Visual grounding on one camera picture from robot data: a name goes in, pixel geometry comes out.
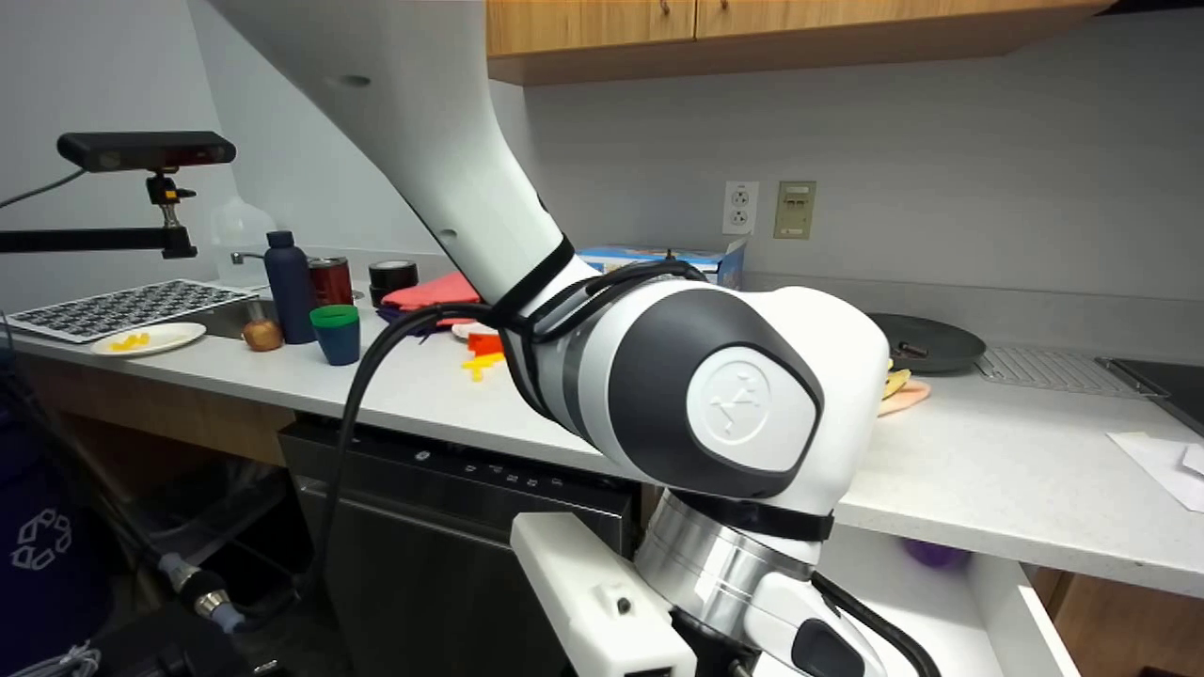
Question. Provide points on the wooden front white drawer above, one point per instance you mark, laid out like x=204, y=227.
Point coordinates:
x=1002, y=613

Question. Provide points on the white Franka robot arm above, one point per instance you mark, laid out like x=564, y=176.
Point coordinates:
x=703, y=400

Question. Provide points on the red toy fries holder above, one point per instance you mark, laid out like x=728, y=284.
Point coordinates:
x=483, y=345

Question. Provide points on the yellow toy fry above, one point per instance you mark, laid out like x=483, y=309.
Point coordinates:
x=483, y=369

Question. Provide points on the pink toy plate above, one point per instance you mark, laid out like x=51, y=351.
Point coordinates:
x=906, y=397

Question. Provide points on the small brown toy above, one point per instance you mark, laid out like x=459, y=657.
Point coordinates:
x=263, y=334

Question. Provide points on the purple toy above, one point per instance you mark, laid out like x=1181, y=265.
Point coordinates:
x=933, y=553

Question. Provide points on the yellow toy food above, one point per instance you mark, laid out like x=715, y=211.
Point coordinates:
x=131, y=340

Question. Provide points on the pink cloth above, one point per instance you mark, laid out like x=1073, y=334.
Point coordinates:
x=436, y=296

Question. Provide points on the navy cloth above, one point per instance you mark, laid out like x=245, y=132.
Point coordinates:
x=399, y=323

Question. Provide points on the black cup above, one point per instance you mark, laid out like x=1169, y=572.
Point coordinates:
x=392, y=281

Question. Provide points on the blue cup green rim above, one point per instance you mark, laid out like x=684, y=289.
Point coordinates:
x=336, y=336

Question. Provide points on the dark red can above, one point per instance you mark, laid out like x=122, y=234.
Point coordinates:
x=334, y=284

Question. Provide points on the navy blue bottle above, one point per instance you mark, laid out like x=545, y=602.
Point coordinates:
x=290, y=296

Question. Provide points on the black round pan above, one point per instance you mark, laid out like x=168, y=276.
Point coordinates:
x=933, y=340

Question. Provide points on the wooden upper cabinet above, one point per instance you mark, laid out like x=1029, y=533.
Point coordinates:
x=814, y=24

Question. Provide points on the grey trash bin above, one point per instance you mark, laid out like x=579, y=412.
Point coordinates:
x=212, y=508

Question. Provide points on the white plate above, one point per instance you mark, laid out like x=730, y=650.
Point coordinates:
x=176, y=336

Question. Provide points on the grey mesh mat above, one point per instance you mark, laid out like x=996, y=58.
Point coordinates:
x=1039, y=365

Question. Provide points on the grey grid drying rack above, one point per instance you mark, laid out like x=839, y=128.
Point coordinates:
x=115, y=306

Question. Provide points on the black cooktop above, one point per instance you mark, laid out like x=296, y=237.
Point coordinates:
x=1169, y=385

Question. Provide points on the white paper sheet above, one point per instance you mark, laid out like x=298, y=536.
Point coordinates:
x=1159, y=473

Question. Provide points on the blue recycling bin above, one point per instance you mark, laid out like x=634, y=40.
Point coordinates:
x=38, y=528

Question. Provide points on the wooden base cabinet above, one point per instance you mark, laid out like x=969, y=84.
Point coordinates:
x=1129, y=626

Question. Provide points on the white wall outlet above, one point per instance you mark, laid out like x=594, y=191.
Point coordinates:
x=742, y=207

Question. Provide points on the beige light switch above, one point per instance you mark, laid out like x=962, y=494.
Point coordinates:
x=796, y=207

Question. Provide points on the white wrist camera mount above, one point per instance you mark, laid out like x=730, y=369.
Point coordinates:
x=587, y=602

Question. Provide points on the wooden sink cabinet frame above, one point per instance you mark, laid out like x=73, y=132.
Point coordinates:
x=152, y=418

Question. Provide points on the black stereo camera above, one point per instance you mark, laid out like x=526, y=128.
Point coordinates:
x=145, y=151

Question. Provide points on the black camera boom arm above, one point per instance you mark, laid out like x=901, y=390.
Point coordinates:
x=63, y=241

